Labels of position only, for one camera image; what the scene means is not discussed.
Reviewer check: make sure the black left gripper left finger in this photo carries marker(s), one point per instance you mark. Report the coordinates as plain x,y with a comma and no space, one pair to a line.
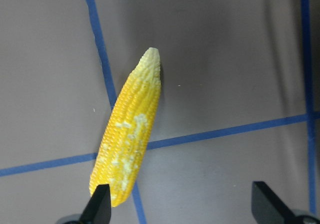
98,209

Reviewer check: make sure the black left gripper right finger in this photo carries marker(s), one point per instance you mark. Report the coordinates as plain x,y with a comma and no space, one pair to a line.
267,207

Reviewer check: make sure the yellow corn cob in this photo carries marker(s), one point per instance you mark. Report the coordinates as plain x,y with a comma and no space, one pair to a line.
127,133

